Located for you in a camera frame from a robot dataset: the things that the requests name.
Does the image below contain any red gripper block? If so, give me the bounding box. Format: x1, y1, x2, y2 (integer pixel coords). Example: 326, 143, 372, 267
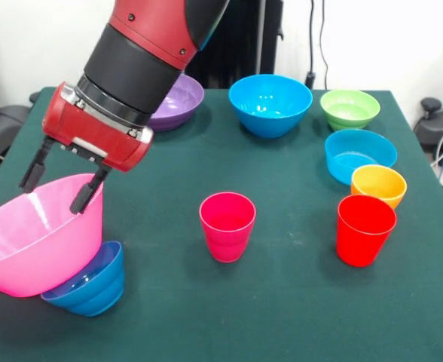
19, 81, 154, 215

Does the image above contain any large pink plastic bowl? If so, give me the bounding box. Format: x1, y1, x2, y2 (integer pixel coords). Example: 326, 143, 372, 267
0, 173, 105, 299

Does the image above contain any small dark blue plastic bowl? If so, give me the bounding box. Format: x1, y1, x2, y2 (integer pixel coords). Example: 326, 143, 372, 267
40, 241, 126, 318

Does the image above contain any purple plastic bowl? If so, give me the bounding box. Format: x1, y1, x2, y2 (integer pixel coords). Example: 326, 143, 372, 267
148, 73, 206, 132

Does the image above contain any magenta plastic cup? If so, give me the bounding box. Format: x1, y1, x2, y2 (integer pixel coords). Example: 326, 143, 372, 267
199, 192, 257, 263

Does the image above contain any large light blue plastic bowl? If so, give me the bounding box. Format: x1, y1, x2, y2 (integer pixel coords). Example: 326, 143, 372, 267
228, 74, 313, 139

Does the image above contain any dark green tablecloth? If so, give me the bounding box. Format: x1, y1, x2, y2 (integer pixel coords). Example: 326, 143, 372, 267
0, 86, 443, 362

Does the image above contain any shallow light blue plastic bowl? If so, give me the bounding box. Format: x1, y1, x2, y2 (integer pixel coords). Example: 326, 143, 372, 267
323, 129, 399, 186

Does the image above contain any green plastic bowl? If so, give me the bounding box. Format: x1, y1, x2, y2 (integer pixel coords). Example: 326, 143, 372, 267
319, 88, 381, 132

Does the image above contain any red plastic cup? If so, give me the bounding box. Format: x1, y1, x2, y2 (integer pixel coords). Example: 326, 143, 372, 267
336, 194, 398, 268

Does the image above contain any orange plastic cup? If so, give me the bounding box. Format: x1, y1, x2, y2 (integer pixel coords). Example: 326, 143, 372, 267
350, 164, 408, 210

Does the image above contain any black hanging wall cable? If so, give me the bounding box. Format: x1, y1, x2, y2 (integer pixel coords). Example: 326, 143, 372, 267
304, 0, 330, 91

